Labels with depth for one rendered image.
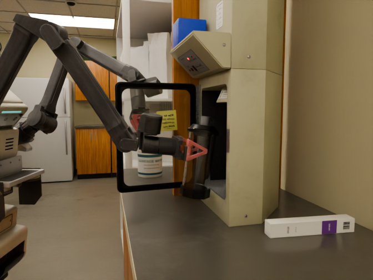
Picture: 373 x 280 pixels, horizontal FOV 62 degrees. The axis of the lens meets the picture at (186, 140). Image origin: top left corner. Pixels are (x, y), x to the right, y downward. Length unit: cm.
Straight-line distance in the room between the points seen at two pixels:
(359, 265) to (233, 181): 37
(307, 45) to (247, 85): 50
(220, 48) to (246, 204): 47
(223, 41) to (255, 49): 10
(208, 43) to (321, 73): 53
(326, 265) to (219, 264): 24
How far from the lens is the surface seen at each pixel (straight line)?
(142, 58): 227
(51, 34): 98
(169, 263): 78
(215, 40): 92
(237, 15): 96
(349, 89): 117
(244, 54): 94
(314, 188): 133
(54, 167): 589
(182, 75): 126
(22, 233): 150
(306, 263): 82
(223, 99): 102
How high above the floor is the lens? 130
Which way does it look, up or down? 6 degrees down
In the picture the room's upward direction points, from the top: straight up
